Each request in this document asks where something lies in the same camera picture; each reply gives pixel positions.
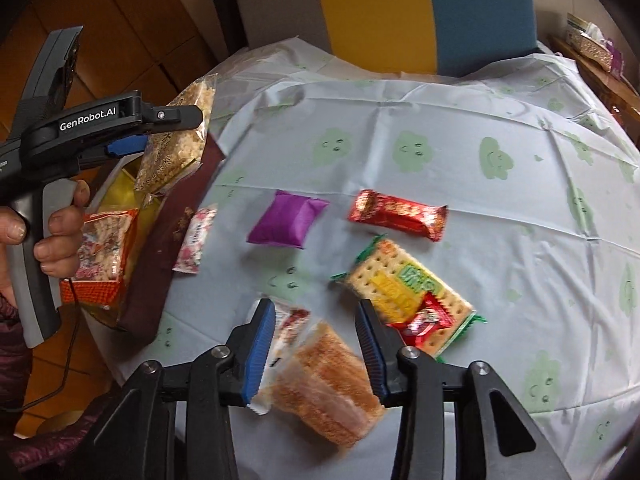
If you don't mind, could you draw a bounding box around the green-edged cracker packet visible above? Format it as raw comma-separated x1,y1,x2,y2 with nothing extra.
330,234,487,361

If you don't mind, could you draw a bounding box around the purple box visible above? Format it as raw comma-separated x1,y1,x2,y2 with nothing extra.
605,42,626,77

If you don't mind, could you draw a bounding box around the wooden side table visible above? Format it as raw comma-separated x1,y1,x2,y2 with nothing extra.
547,35,640,126

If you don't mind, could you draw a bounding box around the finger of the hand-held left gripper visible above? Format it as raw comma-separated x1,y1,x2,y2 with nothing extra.
102,134,152,159
142,104,204,135

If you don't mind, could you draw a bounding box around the person's left hand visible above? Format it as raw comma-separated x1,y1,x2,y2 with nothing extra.
0,180,92,306

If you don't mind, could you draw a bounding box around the maroon box with yellow compartments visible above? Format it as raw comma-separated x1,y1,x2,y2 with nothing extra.
60,132,226,346

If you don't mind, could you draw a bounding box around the grey yellow blue chair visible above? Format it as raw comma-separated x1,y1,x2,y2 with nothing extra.
207,0,538,78

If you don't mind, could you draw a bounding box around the purple quilted jacket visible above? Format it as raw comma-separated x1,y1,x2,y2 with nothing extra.
7,390,126,473

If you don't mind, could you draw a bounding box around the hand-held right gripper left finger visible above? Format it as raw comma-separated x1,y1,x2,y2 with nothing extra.
70,299,277,480

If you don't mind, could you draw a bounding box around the person's left forearm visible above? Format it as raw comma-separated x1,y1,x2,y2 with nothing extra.
0,292,34,413

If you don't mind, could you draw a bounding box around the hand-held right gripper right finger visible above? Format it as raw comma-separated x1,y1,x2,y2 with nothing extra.
354,299,571,480

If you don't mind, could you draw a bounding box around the red patterned snack packet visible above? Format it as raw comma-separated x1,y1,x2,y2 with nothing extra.
348,189,448,242

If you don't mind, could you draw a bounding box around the pale tablecloth with green clouds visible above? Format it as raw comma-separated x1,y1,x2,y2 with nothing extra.
82,35,640,480

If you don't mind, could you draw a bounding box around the beaded tissue box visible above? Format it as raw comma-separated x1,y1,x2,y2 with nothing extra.
575,22,614,71

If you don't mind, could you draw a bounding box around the white and red snack packet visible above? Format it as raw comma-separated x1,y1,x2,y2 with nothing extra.
252,297,312,376

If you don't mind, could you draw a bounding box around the clear packet of orange crisps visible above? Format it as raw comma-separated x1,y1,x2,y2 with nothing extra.
250,320,388,448

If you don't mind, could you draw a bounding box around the pink floral candy packet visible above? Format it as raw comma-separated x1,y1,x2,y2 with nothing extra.
172,203,219,276

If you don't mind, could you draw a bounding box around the black cable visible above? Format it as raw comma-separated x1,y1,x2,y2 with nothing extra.
0,277,83,413

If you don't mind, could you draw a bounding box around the purple snack packet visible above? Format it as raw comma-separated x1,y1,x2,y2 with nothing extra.
246,190,331,251

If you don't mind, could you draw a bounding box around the small red candy packet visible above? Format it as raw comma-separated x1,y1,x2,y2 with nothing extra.
390,292,453,348

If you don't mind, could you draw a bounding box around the clear puffed rice bag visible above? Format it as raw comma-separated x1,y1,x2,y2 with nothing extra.
134,74,218,196

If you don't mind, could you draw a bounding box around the red orange snack packet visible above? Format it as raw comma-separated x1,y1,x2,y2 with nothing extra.
60,208,140,311

